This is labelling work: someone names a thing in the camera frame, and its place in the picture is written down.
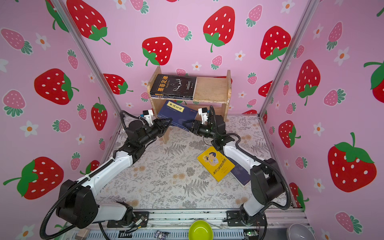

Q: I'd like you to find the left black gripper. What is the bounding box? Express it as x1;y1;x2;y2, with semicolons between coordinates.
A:
138;118;171;150

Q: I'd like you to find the blue book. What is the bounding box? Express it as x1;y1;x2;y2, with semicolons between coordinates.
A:
229;158;251;187
157;100;198;132

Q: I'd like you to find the dark portrait cover book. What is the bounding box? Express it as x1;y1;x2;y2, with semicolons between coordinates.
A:
150;95;194;101

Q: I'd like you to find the black book yellow title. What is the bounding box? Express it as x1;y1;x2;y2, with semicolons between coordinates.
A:
150;74;197;98

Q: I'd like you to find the yellow cartoon cover book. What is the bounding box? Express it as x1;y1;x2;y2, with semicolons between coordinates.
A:
197;147;235;182

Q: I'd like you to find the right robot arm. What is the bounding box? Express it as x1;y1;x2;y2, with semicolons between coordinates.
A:
183;106;292;226

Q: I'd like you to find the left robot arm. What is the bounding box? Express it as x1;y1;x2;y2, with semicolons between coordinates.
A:
40;110;172;240

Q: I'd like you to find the wooden two-tier shelf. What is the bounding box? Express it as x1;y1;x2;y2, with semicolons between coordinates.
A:
147;67;232;144

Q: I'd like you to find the green bowl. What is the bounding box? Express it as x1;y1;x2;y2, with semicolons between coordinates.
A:
188;220;214;240

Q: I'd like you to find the grey bowl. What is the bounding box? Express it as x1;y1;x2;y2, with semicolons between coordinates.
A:
287;224;316;240

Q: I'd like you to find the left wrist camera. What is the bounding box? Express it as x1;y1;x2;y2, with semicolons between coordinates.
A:
143;110;154;127

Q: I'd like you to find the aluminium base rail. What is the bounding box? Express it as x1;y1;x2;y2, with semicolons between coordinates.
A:
60;208;311;240

